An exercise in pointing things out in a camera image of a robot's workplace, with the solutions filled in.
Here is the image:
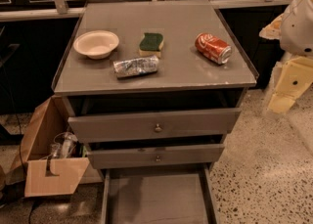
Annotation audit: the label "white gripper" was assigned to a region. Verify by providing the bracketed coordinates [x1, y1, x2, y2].
[259, 0, 313, 113]

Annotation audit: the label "green yellow sponge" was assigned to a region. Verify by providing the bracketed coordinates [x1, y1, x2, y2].
[139, 32, 164, 58]

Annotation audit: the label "grey top drawer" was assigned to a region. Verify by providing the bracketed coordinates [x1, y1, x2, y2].
[68, 108, 241, 143]

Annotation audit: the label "grey drawer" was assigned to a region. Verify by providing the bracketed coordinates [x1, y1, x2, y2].
[87, 144, 225, 169]
[68, 108, 241, 143]
[101, 164, 220, 224]

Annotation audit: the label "grey drawer cabinet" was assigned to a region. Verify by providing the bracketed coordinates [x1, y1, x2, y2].
[51, 0, 260, 172]

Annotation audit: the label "grey bottom drawer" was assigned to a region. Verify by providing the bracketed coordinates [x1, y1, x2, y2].
[101, 164, 220, 224]

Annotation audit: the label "grey middle drawer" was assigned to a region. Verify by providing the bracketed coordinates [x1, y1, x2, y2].
[87, 144, 225, 169]

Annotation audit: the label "red cola can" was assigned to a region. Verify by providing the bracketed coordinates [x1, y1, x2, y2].
[195, 33, 232, 65]

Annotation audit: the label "silver blue crushed can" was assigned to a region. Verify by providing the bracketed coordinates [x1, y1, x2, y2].
[113, 55, 159, 78]

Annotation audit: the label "white paper bowl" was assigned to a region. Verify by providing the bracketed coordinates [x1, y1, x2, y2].
[73, 30, 119, 60]

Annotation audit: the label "clear plastic bottles in box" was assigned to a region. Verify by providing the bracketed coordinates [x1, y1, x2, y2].
[50, 132, 77, 158]

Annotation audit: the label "brown cardboard box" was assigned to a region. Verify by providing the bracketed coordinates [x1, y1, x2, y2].
[6, 96, 102, 198]

